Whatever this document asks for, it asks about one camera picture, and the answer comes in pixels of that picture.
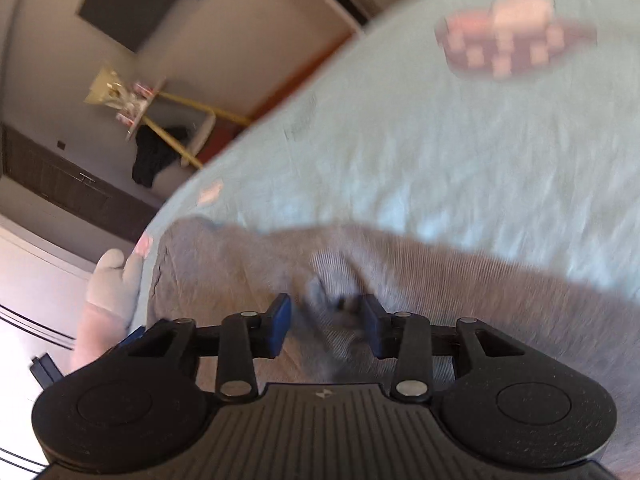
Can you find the light teal printed bed sheet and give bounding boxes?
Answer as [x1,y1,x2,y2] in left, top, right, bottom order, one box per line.
[132,0,640,306]

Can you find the grey pants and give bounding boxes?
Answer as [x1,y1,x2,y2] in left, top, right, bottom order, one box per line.
[146,216,640,480]

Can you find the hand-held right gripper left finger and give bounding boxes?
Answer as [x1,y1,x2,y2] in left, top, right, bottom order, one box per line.
[127,293,293,402]

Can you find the wall-mounted black television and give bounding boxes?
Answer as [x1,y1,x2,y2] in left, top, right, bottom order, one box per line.
[76,0,211,53]

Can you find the black garment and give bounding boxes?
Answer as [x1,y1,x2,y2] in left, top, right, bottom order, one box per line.
[131,125,193,188]

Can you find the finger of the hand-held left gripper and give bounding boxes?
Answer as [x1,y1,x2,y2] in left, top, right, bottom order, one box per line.
[117,326,147,350]

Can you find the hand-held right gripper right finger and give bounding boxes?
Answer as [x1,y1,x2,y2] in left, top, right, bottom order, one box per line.
[361,294,521,403]

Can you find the yellow-legged table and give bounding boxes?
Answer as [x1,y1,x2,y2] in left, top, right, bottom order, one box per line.
[82,65,251,168]

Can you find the person's left hand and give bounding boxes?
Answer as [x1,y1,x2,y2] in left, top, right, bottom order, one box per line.
[84,247,146,318]

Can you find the white tub chair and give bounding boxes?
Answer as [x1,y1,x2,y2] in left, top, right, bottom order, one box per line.
[152,110,218,186]

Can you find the dark wooden cabinet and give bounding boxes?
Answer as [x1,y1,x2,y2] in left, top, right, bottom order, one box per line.
[0,125,161,263]

